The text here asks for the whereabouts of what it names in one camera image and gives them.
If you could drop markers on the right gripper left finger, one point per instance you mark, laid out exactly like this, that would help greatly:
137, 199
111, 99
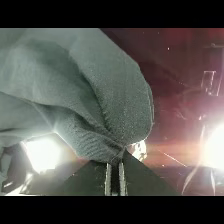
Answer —
90, 180

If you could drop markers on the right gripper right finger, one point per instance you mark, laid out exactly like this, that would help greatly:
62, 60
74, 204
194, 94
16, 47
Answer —
143, 180

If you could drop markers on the dark green shirt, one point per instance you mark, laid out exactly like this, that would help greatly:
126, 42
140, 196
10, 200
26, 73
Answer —
83, 93

